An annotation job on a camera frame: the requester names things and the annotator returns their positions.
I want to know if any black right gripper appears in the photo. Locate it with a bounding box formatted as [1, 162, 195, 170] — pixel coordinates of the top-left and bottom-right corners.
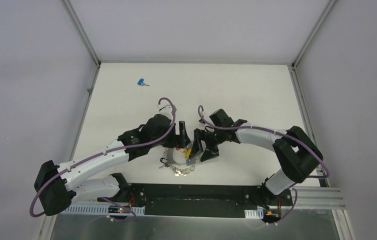
[189, 127, 226, 162]

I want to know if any metal disc with keyrings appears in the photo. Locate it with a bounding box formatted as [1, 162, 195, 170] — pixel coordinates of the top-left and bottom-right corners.
[159, 144, 201, 177]

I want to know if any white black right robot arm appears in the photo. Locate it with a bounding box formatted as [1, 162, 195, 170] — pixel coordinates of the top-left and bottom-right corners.
[188, 106, 324, 205]

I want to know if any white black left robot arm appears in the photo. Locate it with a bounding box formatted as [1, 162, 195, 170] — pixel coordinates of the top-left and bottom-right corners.
[30, 113, 190, 217]

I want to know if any yellow key tag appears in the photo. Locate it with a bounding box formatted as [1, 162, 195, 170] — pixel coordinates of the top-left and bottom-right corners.
[183, 148, 192, 159]

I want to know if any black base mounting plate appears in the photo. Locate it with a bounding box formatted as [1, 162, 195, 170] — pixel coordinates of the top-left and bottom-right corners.
[110, 183, 293, 218]

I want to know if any blue capped key far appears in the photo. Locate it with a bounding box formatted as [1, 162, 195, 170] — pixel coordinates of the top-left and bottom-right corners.
[137, 78, 150, 87]

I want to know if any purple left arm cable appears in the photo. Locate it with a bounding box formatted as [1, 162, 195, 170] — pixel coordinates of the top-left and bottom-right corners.
[29, 97, 177, 222]

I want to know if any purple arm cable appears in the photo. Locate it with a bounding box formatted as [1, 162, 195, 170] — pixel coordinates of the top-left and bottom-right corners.
[197, 105, 331, 226]
[29, 97, 177, 222]

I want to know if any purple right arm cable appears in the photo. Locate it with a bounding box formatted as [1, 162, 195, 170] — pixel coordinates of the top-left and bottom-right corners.
[197, 105, 331, 226]

